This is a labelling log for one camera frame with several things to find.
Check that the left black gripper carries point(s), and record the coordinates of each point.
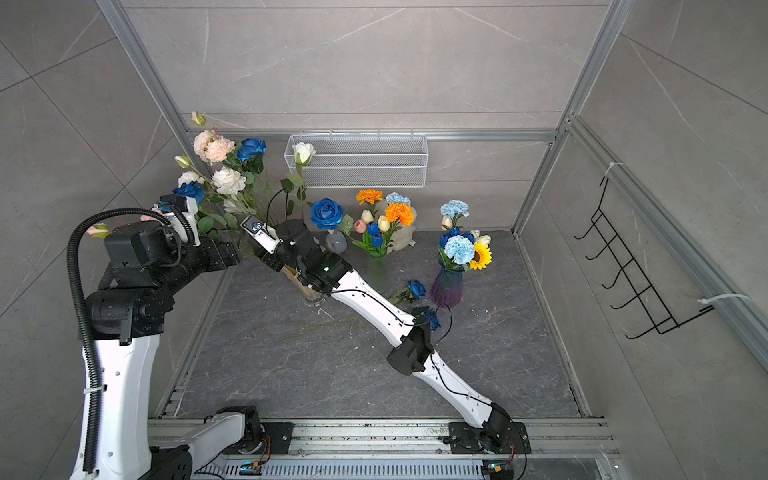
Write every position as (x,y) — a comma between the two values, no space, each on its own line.
(230,256)

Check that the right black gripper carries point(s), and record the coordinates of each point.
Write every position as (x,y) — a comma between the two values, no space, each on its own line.
(271,260)

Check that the yellow wavy glass vase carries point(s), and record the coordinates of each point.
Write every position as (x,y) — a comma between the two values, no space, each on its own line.
(309,296)

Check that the blue rose picked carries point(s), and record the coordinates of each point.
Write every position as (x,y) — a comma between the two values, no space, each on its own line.
(426,316)
(413,292)

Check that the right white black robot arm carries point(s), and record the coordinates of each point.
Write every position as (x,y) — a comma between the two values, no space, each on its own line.
(489,428)

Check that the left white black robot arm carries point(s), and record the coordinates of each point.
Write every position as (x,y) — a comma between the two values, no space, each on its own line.
(121,325)

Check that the small grey round vase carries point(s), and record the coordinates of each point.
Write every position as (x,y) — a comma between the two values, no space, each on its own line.
(336,242)

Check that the blue rose in grey vase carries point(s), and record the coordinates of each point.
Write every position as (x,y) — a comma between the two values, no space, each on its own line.
(326,214)

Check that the clear green glass vase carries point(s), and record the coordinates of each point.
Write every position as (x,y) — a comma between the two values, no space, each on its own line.
(377,267)

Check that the light blue carnation middle vase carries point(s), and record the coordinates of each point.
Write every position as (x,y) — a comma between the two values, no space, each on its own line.
(396,198)

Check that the purple glass vase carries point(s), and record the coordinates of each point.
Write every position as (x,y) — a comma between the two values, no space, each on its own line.
(447,288)

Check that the yellow sunflower purple vase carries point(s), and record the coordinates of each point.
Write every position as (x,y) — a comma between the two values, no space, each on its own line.
(482,257)

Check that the blue rose upper left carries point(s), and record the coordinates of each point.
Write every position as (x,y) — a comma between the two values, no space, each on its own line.
(191,190)

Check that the white rose centre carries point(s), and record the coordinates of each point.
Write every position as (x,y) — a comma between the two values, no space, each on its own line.
(228,182)

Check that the small white rose left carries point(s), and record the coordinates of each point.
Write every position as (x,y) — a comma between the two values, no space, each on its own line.
(189,177)

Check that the orange carnation small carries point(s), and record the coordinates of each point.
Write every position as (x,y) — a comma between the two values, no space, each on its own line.
(369,196)

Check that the white rose tall stem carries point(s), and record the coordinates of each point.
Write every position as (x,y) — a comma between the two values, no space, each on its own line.
(303,153)

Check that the peach rose pair top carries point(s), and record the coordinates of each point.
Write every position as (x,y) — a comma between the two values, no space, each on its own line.
(212,147)

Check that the pink rose bud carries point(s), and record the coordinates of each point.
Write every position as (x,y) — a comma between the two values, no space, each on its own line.
(99,230)

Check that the orange carnation large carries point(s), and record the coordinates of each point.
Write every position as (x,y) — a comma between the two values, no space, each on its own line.
(400,213)

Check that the blue rose top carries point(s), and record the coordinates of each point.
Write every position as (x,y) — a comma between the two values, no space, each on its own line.
(250,148)

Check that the light blue carnation upper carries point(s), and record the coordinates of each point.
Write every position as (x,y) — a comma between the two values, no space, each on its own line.
(455,209)

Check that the light blue carnation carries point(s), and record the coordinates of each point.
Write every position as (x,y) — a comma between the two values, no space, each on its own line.
(459,250)
(455,209)

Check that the light blue carnation lower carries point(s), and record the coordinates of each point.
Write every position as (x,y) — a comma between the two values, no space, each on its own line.
(459,250)

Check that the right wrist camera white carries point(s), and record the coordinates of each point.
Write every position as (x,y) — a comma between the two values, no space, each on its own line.
(264,235)

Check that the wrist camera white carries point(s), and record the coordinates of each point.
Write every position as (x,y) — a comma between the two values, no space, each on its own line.
(264,235)
(181,211)

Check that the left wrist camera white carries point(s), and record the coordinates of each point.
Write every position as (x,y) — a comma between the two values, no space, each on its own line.
(181,211)

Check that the metal base rail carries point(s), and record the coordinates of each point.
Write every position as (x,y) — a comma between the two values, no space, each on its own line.
(559,448)

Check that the black wire hook rack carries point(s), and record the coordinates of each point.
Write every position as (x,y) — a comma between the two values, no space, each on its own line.
(629,272)

